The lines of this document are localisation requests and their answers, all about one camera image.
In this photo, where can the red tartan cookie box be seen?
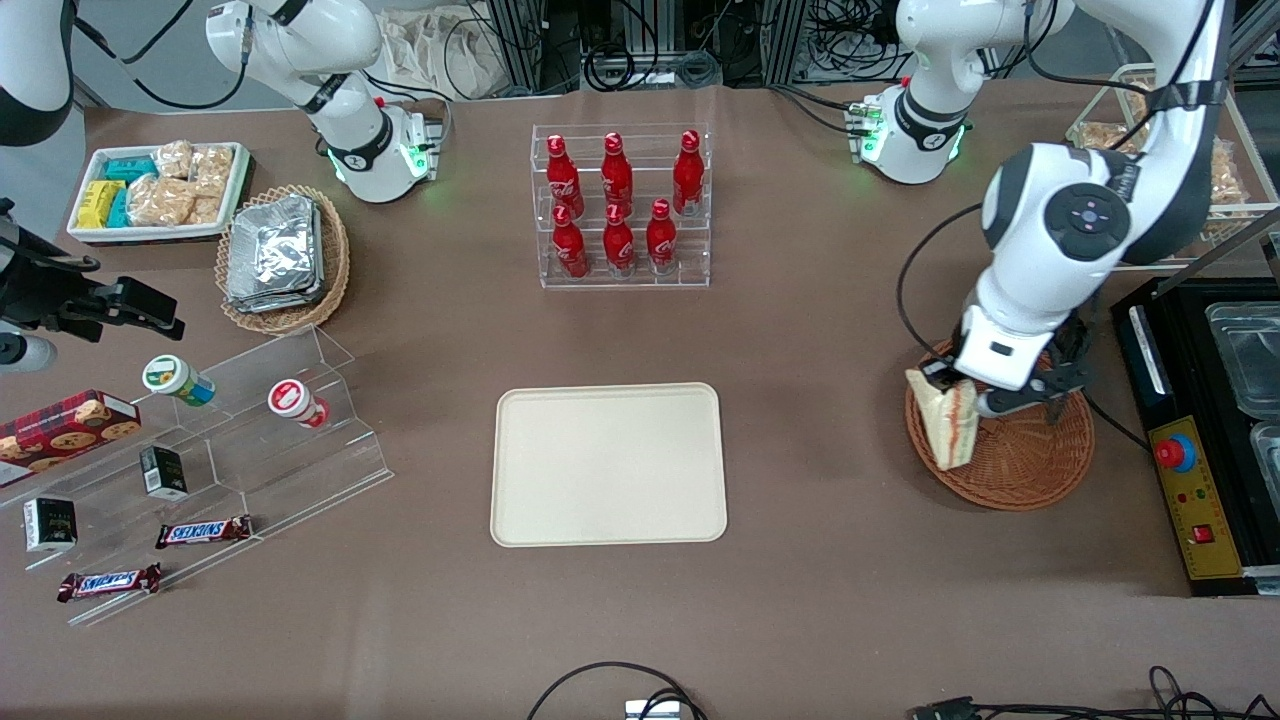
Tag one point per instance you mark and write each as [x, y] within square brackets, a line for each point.
[60, 435]

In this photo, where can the clear rectangular pan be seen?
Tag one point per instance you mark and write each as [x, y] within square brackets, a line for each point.
[1250, 360]
[1268, 455]

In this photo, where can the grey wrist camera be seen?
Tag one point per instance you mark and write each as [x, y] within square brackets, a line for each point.
[1020, 398]
[25, 353]

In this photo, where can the black appliance with yellow panel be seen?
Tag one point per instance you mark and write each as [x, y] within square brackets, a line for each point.
[1215, 520]

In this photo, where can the red emergency stop button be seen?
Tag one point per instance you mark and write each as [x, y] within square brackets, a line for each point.
[1177, 453]

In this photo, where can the red lid snack cup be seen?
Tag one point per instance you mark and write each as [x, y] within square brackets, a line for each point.
[295, 402]

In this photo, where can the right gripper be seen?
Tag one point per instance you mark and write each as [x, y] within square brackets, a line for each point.
[52, 296]

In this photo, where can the bagged fried pastry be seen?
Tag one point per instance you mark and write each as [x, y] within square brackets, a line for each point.
[1105, 137]
[1230, 185]

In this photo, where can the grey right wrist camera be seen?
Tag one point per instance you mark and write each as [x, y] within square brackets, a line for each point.
[25, 353]

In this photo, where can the silver foil packet stack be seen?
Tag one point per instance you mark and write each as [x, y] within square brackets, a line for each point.
[275, 255]

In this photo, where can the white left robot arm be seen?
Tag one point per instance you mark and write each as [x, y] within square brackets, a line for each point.
[1080, 210]

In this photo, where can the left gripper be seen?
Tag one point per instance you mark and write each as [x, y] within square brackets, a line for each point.
[1072, 345]

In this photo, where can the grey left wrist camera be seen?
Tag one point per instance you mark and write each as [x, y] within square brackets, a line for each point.
[1020, 398]

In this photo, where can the clear bag of fried snacks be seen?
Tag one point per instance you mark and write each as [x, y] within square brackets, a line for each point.
[175, 160]
[160, 202]
[206, 210]
[212, 170]

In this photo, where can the brown snickers bar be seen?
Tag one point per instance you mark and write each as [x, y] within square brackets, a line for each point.
[110, 583]
[203, 532]

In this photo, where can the green lid snack cup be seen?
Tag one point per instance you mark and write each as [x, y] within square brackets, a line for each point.
[172, 378]

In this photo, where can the small silver device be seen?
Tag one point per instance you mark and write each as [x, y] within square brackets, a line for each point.
[652, 711]

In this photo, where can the white plastic snack tray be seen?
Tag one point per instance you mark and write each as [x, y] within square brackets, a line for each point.
[150, 236]

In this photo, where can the red cola bottle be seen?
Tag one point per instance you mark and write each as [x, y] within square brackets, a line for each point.
[570, 250]
[687, 178]
[617, 178]
[562, 180]
[619, 245]
[661, 240]

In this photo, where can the oval light wicker basket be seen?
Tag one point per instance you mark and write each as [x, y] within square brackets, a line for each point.
[335, 260]

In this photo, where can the cream rectangular serving tray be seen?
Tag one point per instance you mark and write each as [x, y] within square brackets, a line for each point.
[608, 465]

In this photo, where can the grey metal bar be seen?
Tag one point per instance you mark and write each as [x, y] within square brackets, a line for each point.
[1230, 239]

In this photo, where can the small black box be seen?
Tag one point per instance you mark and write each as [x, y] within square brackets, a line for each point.
[163, 472]
[50, 525]

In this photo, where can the teal snack package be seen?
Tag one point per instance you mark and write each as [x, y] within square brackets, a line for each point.
[119, 208]
[130, 168]

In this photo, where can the clear acrylic stepped shelf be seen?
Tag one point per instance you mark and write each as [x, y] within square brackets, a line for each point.
[290, 480]

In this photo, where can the triangular white bread sandwich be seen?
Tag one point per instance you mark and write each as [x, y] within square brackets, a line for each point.
[950, 430]

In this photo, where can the clear acrylic bottle rack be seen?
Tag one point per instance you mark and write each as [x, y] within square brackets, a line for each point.
[690, 275]

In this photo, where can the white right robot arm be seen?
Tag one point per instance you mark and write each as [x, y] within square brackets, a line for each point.
[320, 50]

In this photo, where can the yellow snack package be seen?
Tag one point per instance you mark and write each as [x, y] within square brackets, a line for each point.
[98, 203]

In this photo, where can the beige cloth bag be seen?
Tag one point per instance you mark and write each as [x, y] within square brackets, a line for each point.
[440, 55]

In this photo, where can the round brown wicker basket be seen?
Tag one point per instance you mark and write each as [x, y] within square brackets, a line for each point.
[1020, 460]

